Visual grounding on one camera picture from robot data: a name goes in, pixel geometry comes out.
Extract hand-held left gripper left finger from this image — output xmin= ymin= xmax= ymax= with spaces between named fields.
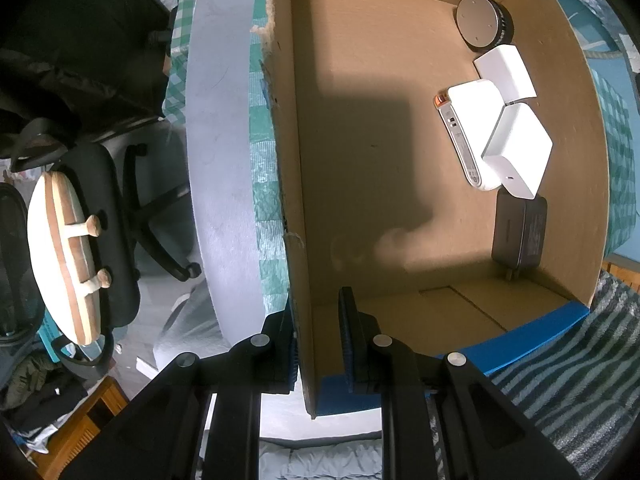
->
xmin=60 ymin=305 xmax=301 ymax=480

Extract white cube charger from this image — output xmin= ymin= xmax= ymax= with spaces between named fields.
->
xmin=472 ymin=44 xmax=538 ymax=107
xmin=480 ymin=101 xmax=554 ymax=198

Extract pile of clothes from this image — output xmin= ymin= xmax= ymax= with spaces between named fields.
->
xmin=0 ymin=350 xmax=86 ymax=456

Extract white oval power bank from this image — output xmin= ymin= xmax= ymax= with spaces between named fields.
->
xmin=432 ymin=79 xmax=506 ymax=192

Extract white round table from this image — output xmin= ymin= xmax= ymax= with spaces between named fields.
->
xmin=184 ymin=0 xmax=273 ymax=356

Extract striped wooden board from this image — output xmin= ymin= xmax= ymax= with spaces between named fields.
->
xmin=27 ymin=170 xmax=113 ymax=346

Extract black power adapter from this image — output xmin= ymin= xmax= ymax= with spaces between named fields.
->
xmin=491 ymin=191 xmax=549 ymax=281

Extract black bag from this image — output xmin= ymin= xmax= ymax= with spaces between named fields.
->
xmin=0 ymin=0 xmax=178 ymax=158

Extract blue cardboard box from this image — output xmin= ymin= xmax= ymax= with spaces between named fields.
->
xmin=250 ymin=0 xmax=613 ymax=421

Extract black office chair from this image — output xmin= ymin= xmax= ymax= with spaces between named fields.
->
xmin=0 ymin=140 xmax=203 ymax=381

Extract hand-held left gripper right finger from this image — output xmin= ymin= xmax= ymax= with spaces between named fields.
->
xmin=339 ymin=286 xmax=583 ymax=480

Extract round black speaker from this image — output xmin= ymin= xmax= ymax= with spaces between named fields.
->
xmin=455 ymin=0 xmax=515 ymax=53

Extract green checkered tablecloth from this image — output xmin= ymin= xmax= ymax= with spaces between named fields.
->
xmin=162 ymin=0 xmax=640 ymax=321

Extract wooden cabinet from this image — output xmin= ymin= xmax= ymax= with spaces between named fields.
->
xmin=27 ymin=377 xmax=133 ymax=480

